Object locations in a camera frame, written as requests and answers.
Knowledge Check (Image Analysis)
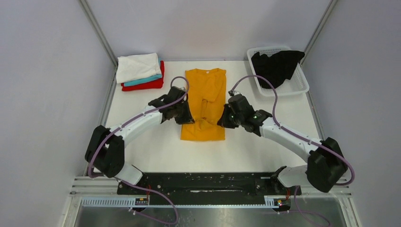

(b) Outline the white folded t shirt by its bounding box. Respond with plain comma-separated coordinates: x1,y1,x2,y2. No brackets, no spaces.
116,53,161,84

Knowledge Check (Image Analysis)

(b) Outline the teal folded t shirt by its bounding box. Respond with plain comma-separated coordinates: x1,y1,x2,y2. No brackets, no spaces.
121,58,164,87

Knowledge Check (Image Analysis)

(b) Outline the yellow t shirt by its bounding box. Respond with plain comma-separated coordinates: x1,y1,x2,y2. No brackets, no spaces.
181,68,227,141

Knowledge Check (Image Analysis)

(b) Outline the red folded t shirt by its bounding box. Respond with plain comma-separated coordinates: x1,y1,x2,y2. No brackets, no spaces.
121,61,165,92

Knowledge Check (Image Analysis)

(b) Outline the black t shirt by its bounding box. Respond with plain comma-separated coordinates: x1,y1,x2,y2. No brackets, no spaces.
251,50,305,89

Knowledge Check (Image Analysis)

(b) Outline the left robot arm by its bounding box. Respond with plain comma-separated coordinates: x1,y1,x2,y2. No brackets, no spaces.
85,99,194,194

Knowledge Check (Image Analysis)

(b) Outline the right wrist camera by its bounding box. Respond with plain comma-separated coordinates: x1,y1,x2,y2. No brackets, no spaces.
228,94,255,118

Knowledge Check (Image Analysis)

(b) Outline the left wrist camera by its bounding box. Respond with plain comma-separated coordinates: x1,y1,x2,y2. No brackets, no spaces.
148,86,187,110

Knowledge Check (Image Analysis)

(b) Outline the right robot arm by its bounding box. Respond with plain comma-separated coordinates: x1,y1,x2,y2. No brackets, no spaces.
218,104,350,195

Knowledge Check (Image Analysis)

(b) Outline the right aluminium frame post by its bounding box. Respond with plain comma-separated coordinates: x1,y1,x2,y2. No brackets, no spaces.
300,0,339,66

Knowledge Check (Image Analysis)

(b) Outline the white plastic basket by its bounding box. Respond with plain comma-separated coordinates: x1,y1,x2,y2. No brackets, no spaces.
246,45,309,97

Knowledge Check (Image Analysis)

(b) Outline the white slotted cable duct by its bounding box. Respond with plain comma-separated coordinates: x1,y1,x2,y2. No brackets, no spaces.
81,196,291,209

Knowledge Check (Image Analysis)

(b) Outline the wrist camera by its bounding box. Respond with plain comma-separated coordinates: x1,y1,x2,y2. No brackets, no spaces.
148,86,187,110
228,94,255,118

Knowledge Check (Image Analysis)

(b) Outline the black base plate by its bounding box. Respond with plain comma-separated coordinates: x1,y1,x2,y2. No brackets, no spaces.
137,172,302,206

